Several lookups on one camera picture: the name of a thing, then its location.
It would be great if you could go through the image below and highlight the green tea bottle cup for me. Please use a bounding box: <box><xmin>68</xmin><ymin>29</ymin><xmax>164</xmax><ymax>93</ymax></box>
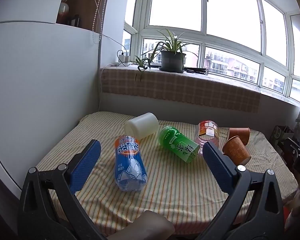
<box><xmin>158</xmin><ymin>126</ymin><xmax>199</xmax><ymax>163</ymax></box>

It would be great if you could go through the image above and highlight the wooden wall shelf niche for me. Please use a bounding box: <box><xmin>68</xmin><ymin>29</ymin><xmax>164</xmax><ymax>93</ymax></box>
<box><xmin>63</xmin><ymin>0</ymin><xmax>107</xmax><ymax>33</ymax></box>

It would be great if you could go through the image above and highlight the pink clear bottle cup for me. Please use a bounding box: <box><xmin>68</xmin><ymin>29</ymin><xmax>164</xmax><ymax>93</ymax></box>
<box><xmin>195</xmin><ymin>120</ymin><xmax>219</xmax><ymax>154</ymax></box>

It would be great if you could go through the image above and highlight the white hanging cable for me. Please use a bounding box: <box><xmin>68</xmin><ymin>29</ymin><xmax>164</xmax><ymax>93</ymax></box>
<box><xmin>84</xmin><ymin>0</ymin><xmax>127</xmax><ymax>111</ymax></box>

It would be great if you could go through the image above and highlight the white plastic cup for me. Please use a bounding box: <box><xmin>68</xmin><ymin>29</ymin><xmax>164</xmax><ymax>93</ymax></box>
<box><xmin>124</xmin><ymin>113</ymin><xmax>159</xmax><ymax>140</ymax></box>

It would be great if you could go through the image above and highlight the black equipment at right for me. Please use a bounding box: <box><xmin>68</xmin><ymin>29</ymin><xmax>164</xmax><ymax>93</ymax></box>
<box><xmin>270</xmin><ymin>126</ymin><xmax>300</xmax><ymax>180</ymax></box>

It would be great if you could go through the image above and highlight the checkered brown sill cloth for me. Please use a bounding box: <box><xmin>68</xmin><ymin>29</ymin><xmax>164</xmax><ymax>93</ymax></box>
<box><xmin>101</xmin><ymin>68</ymin><xmax>260</xmax><ymax>113</ymax></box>

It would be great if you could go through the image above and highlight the blue Arctic Ocean bottle cup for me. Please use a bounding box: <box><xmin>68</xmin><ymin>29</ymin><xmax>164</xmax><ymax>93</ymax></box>
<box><xmin>114</xmin><ymin>135</ymin><xmax>148</xmax><ymax>192</ymax></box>

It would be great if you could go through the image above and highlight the red white vase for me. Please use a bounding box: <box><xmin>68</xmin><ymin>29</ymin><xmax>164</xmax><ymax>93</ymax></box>
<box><xmin>57</xmin><ymin>0</ymin><xmax>69</xmax><ymax>23</ymax></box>

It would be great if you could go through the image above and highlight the brown paper cup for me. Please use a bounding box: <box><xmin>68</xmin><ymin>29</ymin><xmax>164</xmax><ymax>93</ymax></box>
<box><xmin>227</xmin><ymin>127</ymin><xmax>250</xmax><ymax>146</ymax></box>
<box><xmin>222</xmin><ymin>135</ymin><xmax>251</xmax><ymax>166</ymax></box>

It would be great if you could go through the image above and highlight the small green sill plant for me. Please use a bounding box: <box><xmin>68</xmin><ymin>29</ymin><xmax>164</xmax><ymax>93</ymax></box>
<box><xmin>132</xmin><ymin>56</ymin><xmax>152</xmax><ymax>72</ymax></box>

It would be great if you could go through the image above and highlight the brown chair back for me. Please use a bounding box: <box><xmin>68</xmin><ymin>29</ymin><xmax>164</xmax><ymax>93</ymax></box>
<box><xmin>107</xmin><ymin>210</ymin><xmax>175</xmax><ymax>240</ymax></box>

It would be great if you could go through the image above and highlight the black object on sill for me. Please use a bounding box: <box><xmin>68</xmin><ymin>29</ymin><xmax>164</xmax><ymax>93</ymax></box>
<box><xmin>183</xmin><ymin>67</ymin><xmax>209</xmax><ymax>75</ymax></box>

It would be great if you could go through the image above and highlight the white power strip charger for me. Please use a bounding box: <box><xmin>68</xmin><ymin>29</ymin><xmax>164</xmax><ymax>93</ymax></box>
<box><xmin>117</xmin><ymin>50</ymin><xmax>130</xmax><ymax>67</ymax></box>

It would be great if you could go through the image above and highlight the far brown paper cup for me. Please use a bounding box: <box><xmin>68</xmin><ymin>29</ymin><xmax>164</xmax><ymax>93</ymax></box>
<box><xmin>227</xmin><ymin>127</ymin><xmax>250</xmax><ymax>146</ymax></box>

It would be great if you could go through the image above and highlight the white window frame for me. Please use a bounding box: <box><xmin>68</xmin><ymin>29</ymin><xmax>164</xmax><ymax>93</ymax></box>
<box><xmin>123</xmin><ymin>0</ymin><xmax>300</xmax><ymax>104</ymax></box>

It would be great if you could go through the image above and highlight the large potted spider plant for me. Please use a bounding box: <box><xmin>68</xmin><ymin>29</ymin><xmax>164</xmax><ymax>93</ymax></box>
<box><xmin>145</xmin><ymin>29</ymin><xmax>189</xmax><ymax>74</ymax></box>

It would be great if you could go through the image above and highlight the striped yellow table cloth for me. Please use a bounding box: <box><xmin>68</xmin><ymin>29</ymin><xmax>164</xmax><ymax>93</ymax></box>
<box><xmin>36</xmin><ymin>111</ymin><xmax>299</xmax><ymax>235</ymax></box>

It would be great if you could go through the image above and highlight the near brown paper cup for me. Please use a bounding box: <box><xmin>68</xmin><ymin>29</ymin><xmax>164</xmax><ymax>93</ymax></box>
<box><xmin>222</xmin><ymin>135</ymin><xmax>251</xmax><ymax>166</ymax></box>

